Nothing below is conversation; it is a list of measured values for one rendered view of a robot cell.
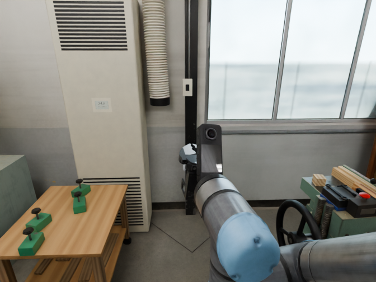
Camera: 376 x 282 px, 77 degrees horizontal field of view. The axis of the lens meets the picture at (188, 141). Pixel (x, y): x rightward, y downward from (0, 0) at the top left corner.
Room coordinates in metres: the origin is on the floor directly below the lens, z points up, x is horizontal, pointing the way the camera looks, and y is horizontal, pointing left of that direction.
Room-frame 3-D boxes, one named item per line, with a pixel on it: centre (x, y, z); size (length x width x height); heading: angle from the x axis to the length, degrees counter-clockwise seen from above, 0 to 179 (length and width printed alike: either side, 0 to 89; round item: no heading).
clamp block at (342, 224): (0.69, -0.55, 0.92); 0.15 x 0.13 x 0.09; 7
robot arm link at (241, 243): (0.27, -0.07, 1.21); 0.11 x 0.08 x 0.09; 13
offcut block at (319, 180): (0.93, -0.59, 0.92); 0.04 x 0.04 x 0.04; 84
